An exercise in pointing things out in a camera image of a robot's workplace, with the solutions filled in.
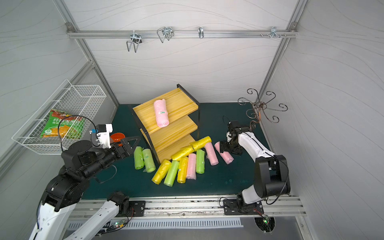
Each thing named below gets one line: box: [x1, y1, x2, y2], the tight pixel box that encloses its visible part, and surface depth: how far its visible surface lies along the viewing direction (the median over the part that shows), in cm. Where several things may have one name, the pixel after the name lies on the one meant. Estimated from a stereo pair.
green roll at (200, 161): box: [196, 149, 205, 174], surface depth 88 cm
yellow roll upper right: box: [190, 136, 212, 152], surface depth 95 cm
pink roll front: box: [186, 153, 197, 180], surface depth 86 cm
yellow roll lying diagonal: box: [171, 145, 195, 161], surface depth 92 cm
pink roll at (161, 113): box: [153, 98, 169, 128], surface depth 66 cm
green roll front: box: [163, 160, 180, 187], surface depth 84 cm
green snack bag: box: [40, 109, 84, 140], surface depth 63 cm
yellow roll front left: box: [151, 159, 171, 185], surface depth 84 cm
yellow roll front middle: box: [177, 156, 188, 184], surface depth 84 cm
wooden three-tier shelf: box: [128, 84, 201, 165], surface depth 78 cm
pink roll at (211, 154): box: [205, 142, 219, 166], surface depth 92 cm
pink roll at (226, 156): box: [214, 141, 234, 165], surface depth 90 cm
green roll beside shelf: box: [142, 148, 156, 173], surface depth 87 cm
